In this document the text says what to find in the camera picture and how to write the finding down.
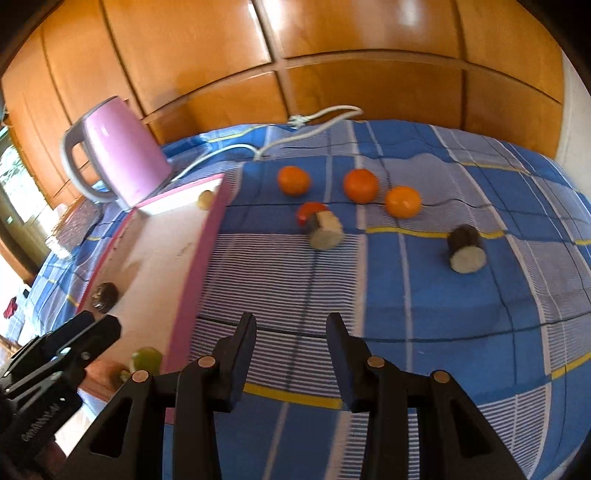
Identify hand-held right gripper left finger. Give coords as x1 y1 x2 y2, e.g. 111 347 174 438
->
69 312 257 480

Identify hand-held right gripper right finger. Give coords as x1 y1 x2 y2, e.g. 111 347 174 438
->
325 312 527 480

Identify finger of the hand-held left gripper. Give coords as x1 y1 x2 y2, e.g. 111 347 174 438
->
55 315 123 385
18 311 95 365

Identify pink cardboard box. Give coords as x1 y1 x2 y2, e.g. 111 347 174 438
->
74 173 238 425

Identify orange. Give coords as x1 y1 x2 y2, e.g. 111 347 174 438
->
277 165 311 197
385 185 422 219
342 168 380 204

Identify dark brown round fruit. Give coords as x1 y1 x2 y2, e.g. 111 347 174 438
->
91 281 119 315

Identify green round fruit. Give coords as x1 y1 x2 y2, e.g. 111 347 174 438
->
130 347 163 374

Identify blue plaid bed sheet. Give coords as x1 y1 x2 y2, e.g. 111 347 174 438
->
18 119 591 480

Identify patterned grey box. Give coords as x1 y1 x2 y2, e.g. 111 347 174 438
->
51 196 105 252

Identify sugarcane piece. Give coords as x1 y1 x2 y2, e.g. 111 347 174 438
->
305 211 345 251
447 224 487 274

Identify red tomato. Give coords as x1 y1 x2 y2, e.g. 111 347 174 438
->
297 202 328 227

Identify pink box lid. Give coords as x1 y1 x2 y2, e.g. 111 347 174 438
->
62 96 174 210

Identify wooden wardrobe doors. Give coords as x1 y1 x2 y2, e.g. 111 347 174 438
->
0 0 568 222

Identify white power cord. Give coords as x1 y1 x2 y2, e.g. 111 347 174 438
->
168 105 365 183

